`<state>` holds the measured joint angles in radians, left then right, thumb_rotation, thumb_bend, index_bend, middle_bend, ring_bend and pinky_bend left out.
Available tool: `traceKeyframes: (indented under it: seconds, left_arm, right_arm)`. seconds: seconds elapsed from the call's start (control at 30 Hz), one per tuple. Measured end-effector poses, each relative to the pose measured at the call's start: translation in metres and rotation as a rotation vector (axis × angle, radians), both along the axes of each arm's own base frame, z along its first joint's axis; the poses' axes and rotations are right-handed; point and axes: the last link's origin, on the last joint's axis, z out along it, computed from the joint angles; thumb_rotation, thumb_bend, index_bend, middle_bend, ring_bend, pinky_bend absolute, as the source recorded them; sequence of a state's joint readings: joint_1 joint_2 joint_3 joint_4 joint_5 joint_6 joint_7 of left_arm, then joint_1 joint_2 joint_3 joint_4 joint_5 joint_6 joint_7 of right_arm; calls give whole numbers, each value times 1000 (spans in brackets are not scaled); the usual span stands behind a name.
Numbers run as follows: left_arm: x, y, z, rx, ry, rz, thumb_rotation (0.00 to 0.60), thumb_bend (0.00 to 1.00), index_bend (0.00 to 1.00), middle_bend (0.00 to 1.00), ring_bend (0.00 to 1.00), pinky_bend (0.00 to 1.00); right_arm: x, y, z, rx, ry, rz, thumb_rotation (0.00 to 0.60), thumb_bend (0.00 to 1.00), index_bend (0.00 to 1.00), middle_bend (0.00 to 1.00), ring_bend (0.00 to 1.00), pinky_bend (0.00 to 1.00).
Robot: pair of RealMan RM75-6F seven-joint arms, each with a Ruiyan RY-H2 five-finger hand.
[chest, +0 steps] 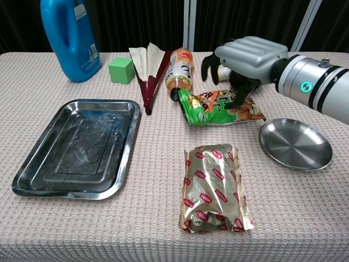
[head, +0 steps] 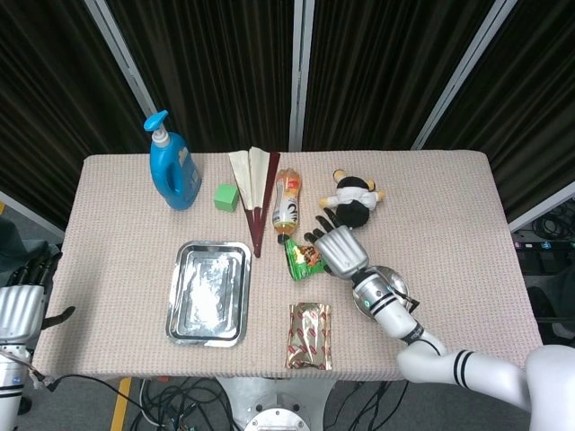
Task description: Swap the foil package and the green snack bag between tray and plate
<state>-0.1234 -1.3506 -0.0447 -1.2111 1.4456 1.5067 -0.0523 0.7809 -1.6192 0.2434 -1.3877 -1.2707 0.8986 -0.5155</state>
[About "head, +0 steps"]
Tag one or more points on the dark green fabric cover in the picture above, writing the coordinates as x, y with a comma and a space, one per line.
27, 242

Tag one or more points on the rectangular steel tray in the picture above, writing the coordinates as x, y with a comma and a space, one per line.
206, 292

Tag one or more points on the pink woven tablecloth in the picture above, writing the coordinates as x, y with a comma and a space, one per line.
135, 269

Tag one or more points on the folding fan, dark red ribs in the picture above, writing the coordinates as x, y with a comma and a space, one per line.
251, 179

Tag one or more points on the grey aluminium partition post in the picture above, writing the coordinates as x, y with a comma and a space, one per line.
465, 67
122, 54
300, 67

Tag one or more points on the green cube block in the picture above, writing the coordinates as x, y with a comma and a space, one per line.
226, 197

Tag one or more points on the orange drink plastic bottle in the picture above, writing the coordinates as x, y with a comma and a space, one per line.
287, 202

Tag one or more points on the black white plush toy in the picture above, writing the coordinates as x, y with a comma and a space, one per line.
352, 202

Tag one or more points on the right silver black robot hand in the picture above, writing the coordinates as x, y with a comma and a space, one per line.
341, 251

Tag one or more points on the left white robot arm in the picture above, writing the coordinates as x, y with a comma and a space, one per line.
11, 386

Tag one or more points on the green orange snack bag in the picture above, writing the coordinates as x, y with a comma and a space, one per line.
303, 262

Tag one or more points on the blue detergent pump bottle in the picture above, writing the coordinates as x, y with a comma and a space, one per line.
173, 175

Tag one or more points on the black pleated partition panel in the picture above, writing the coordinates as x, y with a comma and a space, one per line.
539, 112
45, 90
215, 67
382, 67

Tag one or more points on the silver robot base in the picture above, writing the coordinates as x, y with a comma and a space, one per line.
274, 404

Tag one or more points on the red gold snack packet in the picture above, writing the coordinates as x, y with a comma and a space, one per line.
310, 336

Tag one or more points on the round steel plate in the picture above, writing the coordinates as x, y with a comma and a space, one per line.
397, 279

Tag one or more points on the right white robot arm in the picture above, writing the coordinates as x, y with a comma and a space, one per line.
449, 359

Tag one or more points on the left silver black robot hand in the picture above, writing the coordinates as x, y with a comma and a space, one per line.
20, 314

